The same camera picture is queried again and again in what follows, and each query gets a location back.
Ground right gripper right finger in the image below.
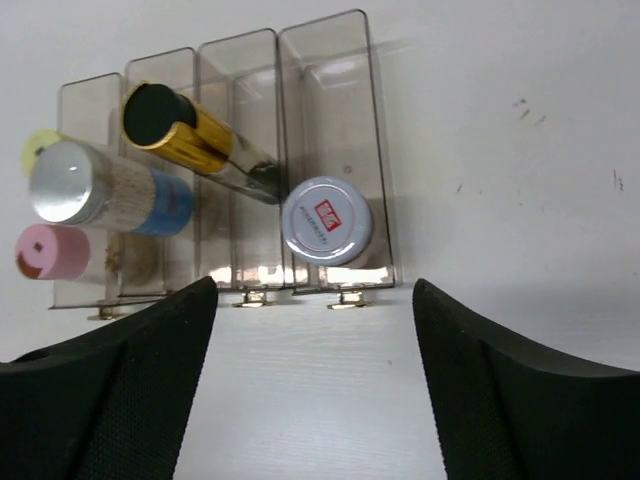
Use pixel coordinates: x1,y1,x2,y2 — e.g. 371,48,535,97
412,279,639,479

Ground gold black pepper grinder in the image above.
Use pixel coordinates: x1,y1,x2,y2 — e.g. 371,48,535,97
121,82,281,205

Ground clear organizer bin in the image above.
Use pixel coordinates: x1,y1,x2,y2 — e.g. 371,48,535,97
278,9,397,311
52,73,123,311
120,47,200,300
198,28,285,308

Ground yellow lid beige bottle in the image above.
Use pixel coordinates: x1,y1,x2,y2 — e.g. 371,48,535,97
21,128,70,178

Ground silver lid blue label jar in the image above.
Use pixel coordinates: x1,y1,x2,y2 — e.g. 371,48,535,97
28,140,195,237

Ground white lid red logo jar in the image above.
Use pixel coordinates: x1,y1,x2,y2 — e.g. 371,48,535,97
281,176,375,267

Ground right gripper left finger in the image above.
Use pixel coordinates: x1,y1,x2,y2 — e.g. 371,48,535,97
1,277,218,479

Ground pink lid spice bottle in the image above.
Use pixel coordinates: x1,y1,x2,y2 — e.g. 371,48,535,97
14,224,91,280

